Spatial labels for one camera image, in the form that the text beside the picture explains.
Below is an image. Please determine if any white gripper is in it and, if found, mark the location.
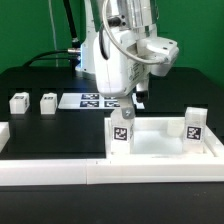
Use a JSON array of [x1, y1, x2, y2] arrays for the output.
[[93, 31, 150, 119]]

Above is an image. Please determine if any white square table top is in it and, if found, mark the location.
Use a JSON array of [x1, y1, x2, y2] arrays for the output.
[[105, 117, 224, 159]]

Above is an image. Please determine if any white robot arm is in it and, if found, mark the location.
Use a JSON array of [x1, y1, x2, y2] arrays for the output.
[[76, 0, 158, 119]]

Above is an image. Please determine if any white marker sheet with tags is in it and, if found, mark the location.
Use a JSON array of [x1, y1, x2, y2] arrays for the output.
[[57, 92, 146, 111]]

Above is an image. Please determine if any white U-shaped obstacle fence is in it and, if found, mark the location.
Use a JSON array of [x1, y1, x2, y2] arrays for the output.
[[0, 119, 224, 186]]

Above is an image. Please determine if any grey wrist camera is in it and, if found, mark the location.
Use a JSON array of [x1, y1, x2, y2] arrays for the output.
[[137, 37, 179, 77]]

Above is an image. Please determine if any black cable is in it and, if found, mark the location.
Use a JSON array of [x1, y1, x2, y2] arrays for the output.
[[23, 0, 82, 68]]

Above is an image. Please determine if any white thin cable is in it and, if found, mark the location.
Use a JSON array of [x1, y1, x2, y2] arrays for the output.
[[47, 0, 60, 68]]

